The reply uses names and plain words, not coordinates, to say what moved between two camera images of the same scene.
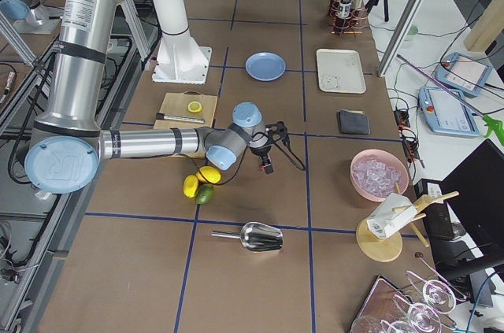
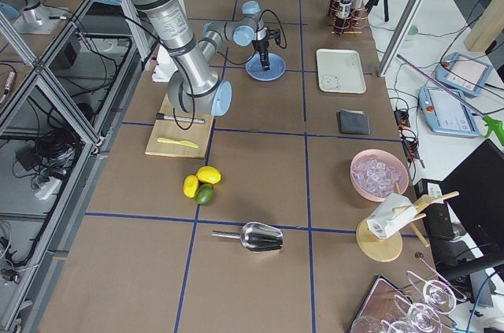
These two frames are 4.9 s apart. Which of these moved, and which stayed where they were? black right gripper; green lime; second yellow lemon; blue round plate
Moved: black right gripper
Stayed: green lime; second yellow lemon; blue round plate
